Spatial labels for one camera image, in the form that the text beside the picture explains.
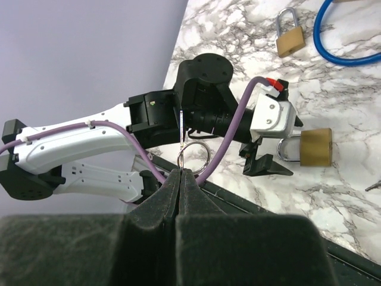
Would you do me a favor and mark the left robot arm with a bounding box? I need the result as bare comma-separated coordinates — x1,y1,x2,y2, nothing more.
1,54,302,203

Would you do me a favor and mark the blue cable loop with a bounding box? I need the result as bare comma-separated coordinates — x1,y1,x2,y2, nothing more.
313,0,381,67

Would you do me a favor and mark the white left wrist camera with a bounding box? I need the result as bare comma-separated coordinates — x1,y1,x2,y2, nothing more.
249,78,296,142

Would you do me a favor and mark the silver key with ring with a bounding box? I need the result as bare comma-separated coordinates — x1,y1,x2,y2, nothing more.
176,110,211,176

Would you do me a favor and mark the brass padlock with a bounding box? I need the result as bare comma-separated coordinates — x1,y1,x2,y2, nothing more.
276,128,333,167
275,7,306,58

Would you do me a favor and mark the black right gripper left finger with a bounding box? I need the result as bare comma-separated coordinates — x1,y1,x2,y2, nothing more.
1,170,181,285

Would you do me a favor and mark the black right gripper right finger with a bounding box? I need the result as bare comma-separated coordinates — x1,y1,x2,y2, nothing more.
175,170,338,285

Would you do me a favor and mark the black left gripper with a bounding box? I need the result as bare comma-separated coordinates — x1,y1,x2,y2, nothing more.
235,110,304,176

